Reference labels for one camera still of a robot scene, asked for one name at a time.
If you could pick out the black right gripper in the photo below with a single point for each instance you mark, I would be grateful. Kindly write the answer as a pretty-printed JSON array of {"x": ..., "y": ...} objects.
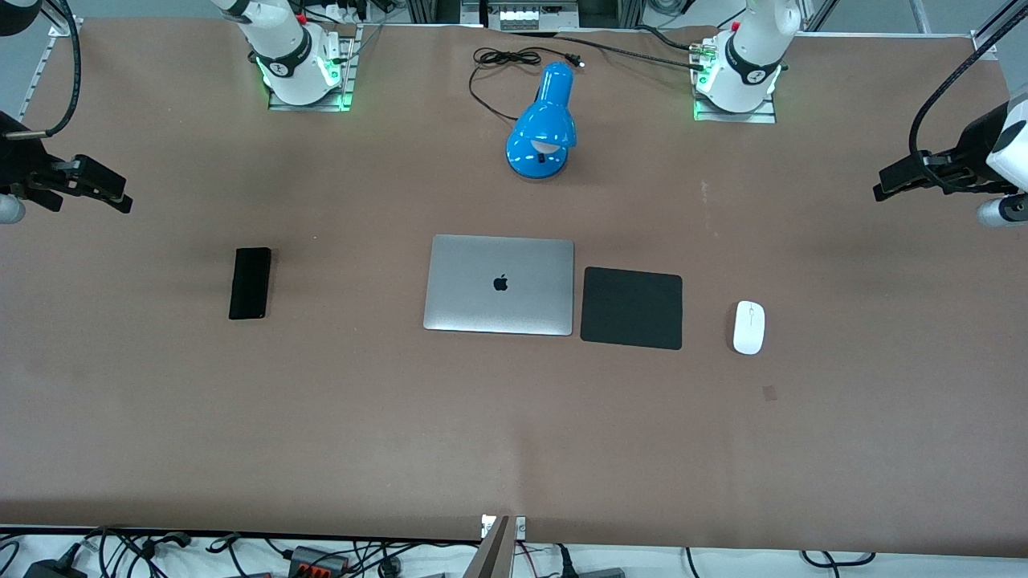
[{"x": 18, "y": 166}]

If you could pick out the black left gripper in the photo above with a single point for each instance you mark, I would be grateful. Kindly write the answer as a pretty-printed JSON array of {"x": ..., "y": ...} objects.
[{"x": 969, "y": 150}]

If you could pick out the black smartphone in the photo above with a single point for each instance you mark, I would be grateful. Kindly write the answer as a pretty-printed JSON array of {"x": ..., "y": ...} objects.
[{"x": 250, "y": 282}]

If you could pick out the white computer mouse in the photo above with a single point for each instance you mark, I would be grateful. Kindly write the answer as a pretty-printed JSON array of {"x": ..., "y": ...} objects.
[{"x": 748, "y": 327}]

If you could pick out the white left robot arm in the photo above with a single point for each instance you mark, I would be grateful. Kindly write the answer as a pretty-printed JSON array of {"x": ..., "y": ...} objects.
[{"x": 747, "y": 64}]

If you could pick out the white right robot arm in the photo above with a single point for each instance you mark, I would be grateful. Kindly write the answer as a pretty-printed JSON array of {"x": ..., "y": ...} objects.
[{"x": 285, "y": 48}]

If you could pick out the black mouse pad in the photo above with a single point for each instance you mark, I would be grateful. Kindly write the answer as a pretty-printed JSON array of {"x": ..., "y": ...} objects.
[{"x": 631, "y": 308}]

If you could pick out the blue desk lamp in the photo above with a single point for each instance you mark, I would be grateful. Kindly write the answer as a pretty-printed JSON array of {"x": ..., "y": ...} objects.
[{"x": 542, "y": 120}]

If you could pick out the black power adapter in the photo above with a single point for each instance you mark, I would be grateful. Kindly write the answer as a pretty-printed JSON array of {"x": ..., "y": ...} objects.
[{"x": 55, "y": 570}]

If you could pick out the silver closed laptop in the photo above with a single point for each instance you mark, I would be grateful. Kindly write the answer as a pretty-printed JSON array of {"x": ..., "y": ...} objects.
[{"x": 499, "y": 285}]

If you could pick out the white power strip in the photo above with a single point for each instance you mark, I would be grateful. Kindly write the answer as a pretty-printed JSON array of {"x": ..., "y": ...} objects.
[{"x": 534, "y": 16}]

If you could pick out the grey connector box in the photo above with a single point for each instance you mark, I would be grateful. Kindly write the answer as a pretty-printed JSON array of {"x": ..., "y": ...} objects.
[{"x": 317, "y": 559}]

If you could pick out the black plug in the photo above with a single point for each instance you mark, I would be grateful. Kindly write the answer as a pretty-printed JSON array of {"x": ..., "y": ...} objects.
[{"x": 564, "y": 562}]

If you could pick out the aluminium frame rail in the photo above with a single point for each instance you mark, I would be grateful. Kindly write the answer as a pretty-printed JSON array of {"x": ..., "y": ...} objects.
[
  {"x": 1000, "y": 32},
  {"x": 36, "y": 76}
]

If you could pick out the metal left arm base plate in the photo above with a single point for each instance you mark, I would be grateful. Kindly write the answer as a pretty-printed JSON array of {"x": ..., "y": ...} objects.
[{"x": 767, "y": 115}]

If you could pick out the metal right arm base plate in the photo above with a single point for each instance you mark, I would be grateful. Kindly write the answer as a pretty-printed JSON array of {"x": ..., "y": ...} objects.
[{"x": 349, "y": 64}]

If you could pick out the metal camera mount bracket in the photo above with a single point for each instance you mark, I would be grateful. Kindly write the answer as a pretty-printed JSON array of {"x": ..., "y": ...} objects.
[{"x": 499, "y": 550}]

